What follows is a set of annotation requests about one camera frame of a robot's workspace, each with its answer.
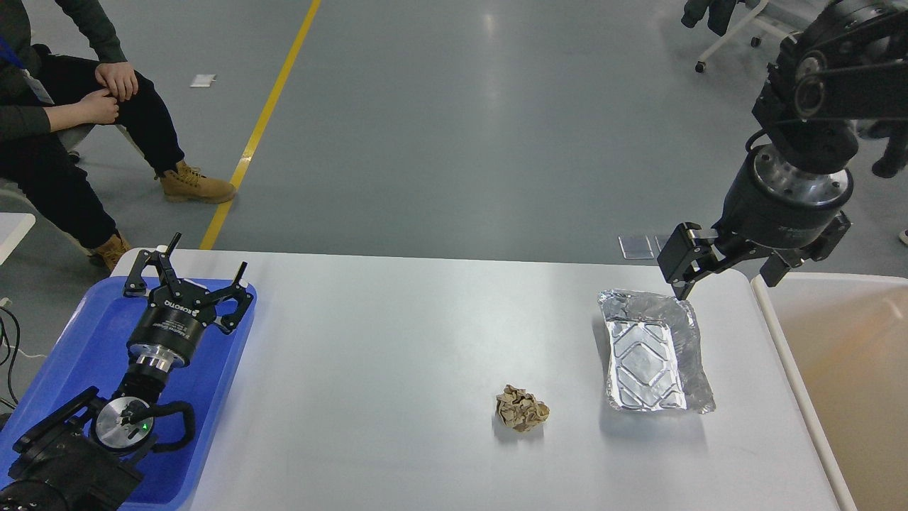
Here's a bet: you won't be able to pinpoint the crumpled brown paper ball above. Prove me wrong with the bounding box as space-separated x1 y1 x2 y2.
495 384 550 433

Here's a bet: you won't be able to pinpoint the beige plastic bin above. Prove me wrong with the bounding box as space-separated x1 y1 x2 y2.
751 274 907 510

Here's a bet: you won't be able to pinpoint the left metal floor plate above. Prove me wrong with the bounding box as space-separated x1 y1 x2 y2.
617 235 655 260

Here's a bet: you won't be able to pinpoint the aluminium foil tray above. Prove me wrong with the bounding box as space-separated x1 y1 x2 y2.
597 289 716 414

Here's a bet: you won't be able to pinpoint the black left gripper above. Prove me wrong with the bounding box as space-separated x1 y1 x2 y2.
123 233 254 368

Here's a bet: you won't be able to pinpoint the dark jacket on chair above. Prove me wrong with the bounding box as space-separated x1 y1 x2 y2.
681 0 743 36

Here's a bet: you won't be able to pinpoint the white side table corner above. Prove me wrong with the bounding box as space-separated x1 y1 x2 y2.
0 212 35 265

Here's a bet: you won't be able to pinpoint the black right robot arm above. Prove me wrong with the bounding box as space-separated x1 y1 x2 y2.
656 1 907 300

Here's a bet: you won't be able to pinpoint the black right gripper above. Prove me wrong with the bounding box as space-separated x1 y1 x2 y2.
656 145 852 300

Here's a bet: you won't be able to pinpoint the black cables at left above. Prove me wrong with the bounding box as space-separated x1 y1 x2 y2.
0 304 22 412

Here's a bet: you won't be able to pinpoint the tan boot on floor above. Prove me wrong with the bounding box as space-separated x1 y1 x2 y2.
156 161 238 204

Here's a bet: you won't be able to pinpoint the person's lower hand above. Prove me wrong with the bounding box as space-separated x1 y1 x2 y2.
74 89 119 125

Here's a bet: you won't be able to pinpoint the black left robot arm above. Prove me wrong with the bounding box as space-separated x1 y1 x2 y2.
2 237 255 510

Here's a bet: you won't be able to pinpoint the metal floor plate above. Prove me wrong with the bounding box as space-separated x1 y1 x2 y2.
617 235 655 260
653 235 670 253

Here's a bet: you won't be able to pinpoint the tan boot near table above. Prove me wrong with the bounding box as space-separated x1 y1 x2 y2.
88 232 133 272

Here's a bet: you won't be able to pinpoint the white rolling chair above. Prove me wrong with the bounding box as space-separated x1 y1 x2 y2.
694 1 829 74

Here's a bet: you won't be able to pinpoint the right metal floor plate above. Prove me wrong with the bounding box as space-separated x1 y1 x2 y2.
653 235 670 253

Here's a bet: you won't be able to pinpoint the seated person in black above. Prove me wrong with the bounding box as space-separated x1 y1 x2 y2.
1 1 185 250

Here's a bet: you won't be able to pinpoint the person's upper hand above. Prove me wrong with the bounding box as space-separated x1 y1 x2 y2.
95 62 140 101

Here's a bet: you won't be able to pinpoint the blue plastic tray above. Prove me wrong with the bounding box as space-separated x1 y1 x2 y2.
1 276 255 510

